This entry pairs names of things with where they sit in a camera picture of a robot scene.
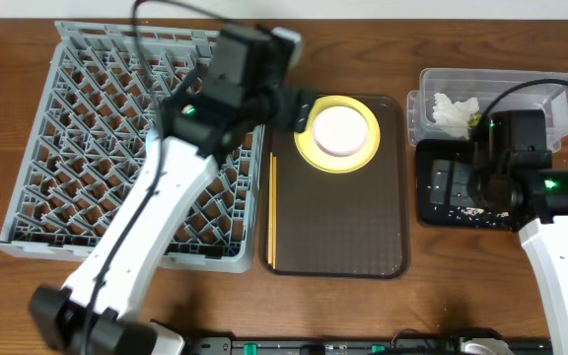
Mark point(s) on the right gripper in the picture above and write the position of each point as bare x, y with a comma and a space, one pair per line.
455, 182

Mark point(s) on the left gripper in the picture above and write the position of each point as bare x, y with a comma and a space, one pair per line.
299, 111

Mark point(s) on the food scraps pile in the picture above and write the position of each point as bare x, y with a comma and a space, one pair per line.
475, 214

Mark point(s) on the yellow plate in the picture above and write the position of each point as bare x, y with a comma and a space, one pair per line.
310, 151

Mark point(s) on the wooden chopstick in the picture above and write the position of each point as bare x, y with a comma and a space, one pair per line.
270, 210
274, 228

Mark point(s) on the white pink bowl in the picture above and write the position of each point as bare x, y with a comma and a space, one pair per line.
340, 131

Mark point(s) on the white tissue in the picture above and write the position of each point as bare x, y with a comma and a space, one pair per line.
454, 118

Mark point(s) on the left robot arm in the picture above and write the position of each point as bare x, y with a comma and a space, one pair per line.
96, 310

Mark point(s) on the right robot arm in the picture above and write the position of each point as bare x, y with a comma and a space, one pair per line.
502, 178

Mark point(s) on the black waste tray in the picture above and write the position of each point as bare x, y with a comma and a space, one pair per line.
429, 150

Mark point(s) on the grey dishwasher rack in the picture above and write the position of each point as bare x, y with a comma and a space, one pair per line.
87, 145

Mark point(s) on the brown serving tray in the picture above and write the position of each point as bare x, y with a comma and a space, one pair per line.
352, 225

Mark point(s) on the clear plastic bin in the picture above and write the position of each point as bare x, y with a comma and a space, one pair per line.
461, 85

